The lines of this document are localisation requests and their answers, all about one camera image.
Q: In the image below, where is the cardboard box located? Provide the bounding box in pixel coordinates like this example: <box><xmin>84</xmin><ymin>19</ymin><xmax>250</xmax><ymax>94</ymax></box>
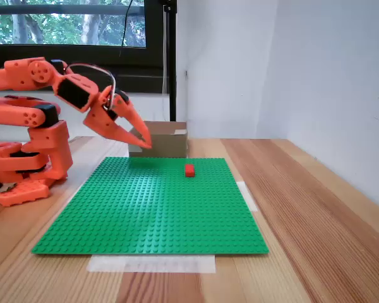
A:
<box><xmin>128</xmin><ymin>121</ymin><xmax>190</xmax><ymax>158</ymax></box>

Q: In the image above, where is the green lego baseplate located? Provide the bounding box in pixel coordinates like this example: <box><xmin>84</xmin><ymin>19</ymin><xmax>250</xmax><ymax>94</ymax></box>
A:
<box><xmin>31</xmin><ymin>157</ymin><xmax>270</xmax><ymax>255</ymax></box>

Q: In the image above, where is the black framed window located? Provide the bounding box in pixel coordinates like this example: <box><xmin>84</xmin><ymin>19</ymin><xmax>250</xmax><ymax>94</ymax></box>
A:
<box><xmin>0</xmin><ymin>0</ymin><xmax>165</xmax><ymax>95</ymax></box>

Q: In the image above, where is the translucent masking tape strip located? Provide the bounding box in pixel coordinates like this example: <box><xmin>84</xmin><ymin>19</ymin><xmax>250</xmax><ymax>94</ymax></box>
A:
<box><xmin>87</xmin><ymin>254</ymin><xmax>216</xmax><ymax>274</ymax></box>
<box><xmin>236</xmin><ymin>181</ymin><xmax>259</xmax><ymax>213</ymax></box>

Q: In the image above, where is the gripper servo wire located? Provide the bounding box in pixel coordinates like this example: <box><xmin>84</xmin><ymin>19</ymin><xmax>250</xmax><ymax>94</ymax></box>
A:
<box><xmin>64</xmin><ymin>63</ymin><xmax>116</xmax><ymax>111</ymax></box>

